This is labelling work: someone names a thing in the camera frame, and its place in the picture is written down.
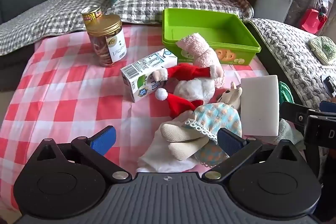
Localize santa plush toy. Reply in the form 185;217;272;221
154;63;217;119

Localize white milk carton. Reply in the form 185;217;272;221
121;48;177;103

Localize gold lid snack jar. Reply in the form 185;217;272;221
85;14;128;67

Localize white foam block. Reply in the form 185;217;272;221
240;74;280;136

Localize grey checked quilt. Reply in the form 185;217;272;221
0;0;255;56

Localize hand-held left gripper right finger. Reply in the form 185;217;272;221
202;127;305;184

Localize green plastic box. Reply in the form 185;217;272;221
161;8;261;65

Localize grey quilted blanket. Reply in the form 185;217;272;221
244;18;336;109

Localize small black object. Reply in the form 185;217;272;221
322;74;336;97

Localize white cloth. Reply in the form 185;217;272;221
138;114;200;172

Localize pink plush toy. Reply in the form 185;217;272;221
175;33;225;88

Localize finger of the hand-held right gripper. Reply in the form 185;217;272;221
319;100;336;116
280;101;323;130

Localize green quilted pouch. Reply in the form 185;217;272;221
308;36;336;65

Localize rabbit doll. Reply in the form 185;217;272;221
160;81;243;168

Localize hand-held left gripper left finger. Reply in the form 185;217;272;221
35;126;132;184

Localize gold top can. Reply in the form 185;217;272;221
81;5;103;30

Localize light blue cloth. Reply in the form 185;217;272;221
278;119;305;146

